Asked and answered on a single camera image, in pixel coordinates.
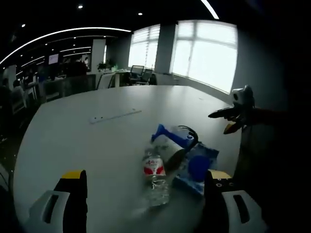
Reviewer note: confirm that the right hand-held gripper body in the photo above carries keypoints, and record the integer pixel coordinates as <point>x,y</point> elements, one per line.
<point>240,95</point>

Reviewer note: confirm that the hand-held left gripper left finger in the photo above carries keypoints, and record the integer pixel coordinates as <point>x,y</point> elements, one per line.
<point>60,194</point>

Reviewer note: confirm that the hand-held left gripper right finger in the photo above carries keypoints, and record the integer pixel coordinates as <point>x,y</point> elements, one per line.
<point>226,194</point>

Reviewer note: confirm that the blue wet wipes packet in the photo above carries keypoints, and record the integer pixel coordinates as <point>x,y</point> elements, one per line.
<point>194,174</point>

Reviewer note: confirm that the blue plastic item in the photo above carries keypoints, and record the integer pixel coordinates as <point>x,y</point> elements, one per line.
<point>175,137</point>

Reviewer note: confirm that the white paper cup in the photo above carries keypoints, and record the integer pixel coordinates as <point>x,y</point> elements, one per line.
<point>170,150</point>

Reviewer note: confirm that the clear plastic water bottle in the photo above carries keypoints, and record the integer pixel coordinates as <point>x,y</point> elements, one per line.
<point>155,174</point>

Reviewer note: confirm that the white table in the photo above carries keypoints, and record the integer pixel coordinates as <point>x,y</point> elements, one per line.
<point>80,145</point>

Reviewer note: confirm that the window with blinds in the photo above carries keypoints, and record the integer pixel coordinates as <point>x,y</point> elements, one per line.
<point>206,53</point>
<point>143,52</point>

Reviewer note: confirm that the black mesh office chair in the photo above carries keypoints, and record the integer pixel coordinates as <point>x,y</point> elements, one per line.
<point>147,76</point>
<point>136,72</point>

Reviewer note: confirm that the grey desk partition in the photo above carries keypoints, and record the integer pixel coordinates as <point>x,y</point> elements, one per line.
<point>70,85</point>

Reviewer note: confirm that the white office chair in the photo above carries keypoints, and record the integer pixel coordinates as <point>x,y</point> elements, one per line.
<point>105,81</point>

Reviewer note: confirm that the green potted plant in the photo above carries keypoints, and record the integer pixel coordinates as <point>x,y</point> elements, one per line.
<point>105,65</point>

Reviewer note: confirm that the wall screen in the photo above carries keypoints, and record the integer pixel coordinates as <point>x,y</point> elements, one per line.
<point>53,59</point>

